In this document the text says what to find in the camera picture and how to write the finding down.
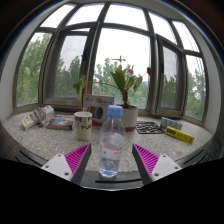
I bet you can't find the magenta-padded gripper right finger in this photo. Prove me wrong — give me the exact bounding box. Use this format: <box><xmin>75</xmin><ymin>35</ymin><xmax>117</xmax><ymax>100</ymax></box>
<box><xmin>131</xmin><ymin>143</ymin><xmax>183</xmax><ymax>186</ymax></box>

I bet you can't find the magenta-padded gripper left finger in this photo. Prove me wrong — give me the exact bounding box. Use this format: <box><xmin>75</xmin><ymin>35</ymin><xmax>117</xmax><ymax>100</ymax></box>
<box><xmin>40</xmin><ymin>143</ymin><xmax>92</xmax><ymax>186</ymax></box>

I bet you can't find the clear water bottle blue cap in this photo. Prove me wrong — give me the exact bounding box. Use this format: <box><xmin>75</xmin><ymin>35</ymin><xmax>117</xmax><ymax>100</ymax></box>
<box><xmin>98</xmin><ymin>104</ymin><xmax>127</xmax><ymax>179</ymax></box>

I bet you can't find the black openwork trivet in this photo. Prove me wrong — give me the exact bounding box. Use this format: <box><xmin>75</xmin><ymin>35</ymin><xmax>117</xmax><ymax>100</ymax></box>
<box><xmin>134</xmin><ymin>121</ymin><xmax>166</xmax><ymax>135</ymax></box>

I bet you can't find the cream paper cup black lettering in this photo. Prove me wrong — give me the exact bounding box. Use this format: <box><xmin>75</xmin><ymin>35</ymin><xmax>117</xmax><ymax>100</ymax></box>
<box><xmin>73</xmin><ymin>111</ymin><xmax>93</xmax><ymax>142</ymax></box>

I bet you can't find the yellow oblong box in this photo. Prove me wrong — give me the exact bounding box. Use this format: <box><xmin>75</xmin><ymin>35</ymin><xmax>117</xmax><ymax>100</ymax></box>
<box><xmin>164</xmin><ymin>125</ymin><xmax>196</xmax><ymax>145</ymax></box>

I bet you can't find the light blue small box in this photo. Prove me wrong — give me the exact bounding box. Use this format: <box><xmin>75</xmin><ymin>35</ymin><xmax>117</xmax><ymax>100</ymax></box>
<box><xmin>159</xmin><ymin>116</ymin><xmax>184</xmax><ymax>131</ymax></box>

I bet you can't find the potted anthurium in white pot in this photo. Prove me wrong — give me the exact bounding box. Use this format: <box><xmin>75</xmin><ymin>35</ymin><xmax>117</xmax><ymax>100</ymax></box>
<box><xmin>73</xmin><ymin>55</ymin><xmax>153</xmax><ymax>133</ymax></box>

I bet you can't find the white red filament spool box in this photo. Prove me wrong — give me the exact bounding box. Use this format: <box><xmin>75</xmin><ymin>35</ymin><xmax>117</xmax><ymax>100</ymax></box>
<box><xmin>82</xmin><ymin>94</ymin><xmax>115</xmax><ymax>127</ymax></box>

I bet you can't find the dark-framed bay window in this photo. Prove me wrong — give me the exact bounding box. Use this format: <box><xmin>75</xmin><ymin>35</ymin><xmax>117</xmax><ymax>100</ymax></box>
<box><xmin>12</xmin><ymin>2</ymin><xmax>208</xmax><ymax>122</ymax></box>

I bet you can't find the white package with bundled cable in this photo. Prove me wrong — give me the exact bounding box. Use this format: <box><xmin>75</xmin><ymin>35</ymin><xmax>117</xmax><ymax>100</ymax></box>
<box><xmin>21</xmin><ymin>104</ymin><xmax>55</xmax><ymax>131</ymax></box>

